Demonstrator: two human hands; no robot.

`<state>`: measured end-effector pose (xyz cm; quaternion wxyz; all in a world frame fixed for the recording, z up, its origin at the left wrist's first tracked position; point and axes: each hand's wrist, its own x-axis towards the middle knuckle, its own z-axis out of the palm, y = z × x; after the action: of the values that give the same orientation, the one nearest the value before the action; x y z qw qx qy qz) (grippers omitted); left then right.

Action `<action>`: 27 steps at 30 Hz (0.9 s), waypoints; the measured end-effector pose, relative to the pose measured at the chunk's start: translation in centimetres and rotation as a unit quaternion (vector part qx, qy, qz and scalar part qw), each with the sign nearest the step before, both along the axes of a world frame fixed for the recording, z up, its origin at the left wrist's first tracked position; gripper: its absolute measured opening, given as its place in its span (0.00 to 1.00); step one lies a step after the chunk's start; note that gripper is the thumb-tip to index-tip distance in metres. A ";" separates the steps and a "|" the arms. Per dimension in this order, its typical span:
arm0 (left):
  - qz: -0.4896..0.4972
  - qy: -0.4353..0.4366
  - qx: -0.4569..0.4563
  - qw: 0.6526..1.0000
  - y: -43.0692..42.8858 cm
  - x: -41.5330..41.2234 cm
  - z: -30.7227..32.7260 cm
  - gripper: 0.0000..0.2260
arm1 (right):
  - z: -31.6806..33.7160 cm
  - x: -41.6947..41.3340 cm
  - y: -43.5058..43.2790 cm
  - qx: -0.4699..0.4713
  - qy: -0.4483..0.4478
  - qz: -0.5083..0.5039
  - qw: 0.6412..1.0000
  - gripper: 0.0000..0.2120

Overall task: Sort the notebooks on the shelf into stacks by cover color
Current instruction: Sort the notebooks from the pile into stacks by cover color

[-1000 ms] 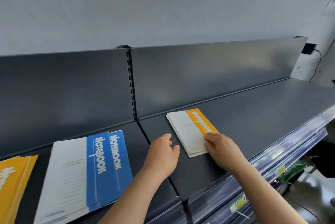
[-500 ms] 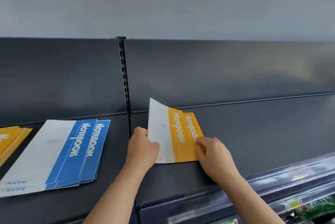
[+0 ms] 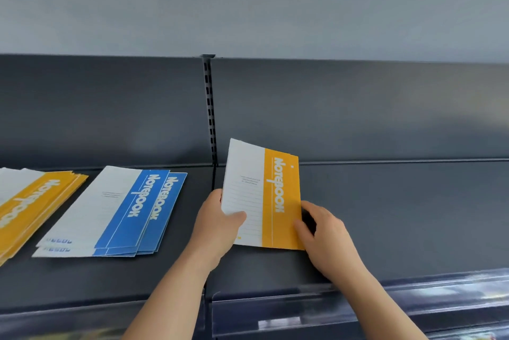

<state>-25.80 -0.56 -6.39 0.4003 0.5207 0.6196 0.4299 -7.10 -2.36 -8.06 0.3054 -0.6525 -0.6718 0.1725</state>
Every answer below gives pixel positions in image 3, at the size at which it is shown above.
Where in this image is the slotted dark metal upright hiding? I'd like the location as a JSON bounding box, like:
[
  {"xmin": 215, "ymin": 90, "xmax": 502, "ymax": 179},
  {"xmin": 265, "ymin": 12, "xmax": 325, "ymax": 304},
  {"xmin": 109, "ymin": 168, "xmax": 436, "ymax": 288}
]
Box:
[{"xmin": 200, "ymin": 53, "xmax": 218, "ymax": 166}]

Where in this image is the small blue notebook stack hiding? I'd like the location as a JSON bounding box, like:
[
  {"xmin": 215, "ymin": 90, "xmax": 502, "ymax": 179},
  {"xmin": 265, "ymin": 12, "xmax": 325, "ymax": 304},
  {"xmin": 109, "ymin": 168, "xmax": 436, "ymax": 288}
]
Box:
[{"xmin": 31, "ymin": 165, "xmax": 188, "ymax": 258}]

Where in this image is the person's left forearm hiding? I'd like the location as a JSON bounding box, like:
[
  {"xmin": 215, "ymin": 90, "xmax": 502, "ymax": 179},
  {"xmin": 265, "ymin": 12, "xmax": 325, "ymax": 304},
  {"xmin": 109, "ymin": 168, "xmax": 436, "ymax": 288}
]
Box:
[{"xmin": 121, "ymin": 256, "xmax": 217, "ymax": 340}]

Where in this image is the person's left hand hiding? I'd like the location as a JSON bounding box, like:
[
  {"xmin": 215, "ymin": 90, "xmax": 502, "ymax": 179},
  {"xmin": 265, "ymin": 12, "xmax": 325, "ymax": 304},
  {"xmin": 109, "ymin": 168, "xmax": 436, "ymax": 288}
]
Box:
[{"xmin": 187, "ymin": 188, "xmax": 247, "ymax": 271}]

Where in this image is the dark grey back panel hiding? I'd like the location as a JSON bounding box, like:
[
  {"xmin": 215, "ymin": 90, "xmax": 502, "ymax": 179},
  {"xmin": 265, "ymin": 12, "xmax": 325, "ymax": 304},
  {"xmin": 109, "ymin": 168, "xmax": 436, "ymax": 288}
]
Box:
[
  {"xmin": 0, "ymin": 54, "xmax": 215, "ymax": 171},
  {"xmin": 210, "ymin": 58, "xmax": 509, "ymax": 166}
]

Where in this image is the clear plastic price rail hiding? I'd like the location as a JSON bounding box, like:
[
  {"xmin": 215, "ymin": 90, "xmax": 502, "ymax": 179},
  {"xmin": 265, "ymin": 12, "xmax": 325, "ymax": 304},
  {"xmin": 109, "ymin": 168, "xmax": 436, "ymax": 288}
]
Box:
[
  {"xmin": 210, "ymin": 268, "xmax": 509, "ymax": 338},
  {"xmin": 0, "ymin": 300, "xmax": 206, "ymax": 340}
]

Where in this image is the person's right forearm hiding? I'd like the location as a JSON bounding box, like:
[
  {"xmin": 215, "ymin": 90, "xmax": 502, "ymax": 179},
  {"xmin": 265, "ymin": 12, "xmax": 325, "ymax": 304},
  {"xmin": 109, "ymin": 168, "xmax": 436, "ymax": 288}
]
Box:
[{"xmin": 338, "ymin": 268, "xmax": 428, "ymax": 340}]

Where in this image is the person's right hand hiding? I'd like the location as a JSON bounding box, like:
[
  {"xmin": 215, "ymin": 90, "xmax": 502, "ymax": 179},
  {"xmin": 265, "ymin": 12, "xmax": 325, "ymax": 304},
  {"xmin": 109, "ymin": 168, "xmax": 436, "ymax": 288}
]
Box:
[{"xmin": 294, "ymin": 200, "xmax": 368, "ymax": 285}]

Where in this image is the small orange notebook stack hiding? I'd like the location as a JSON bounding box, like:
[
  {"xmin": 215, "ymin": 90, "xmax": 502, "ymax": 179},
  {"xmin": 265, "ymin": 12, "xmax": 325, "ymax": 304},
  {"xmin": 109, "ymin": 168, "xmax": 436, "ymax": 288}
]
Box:
[
  {"xmin": 0, "ymin": 167, "xmax": 89, "ymax": 267},
  {"xmin": 221, "ymin": 138, "xmax": 306, "ymax": 251}
]

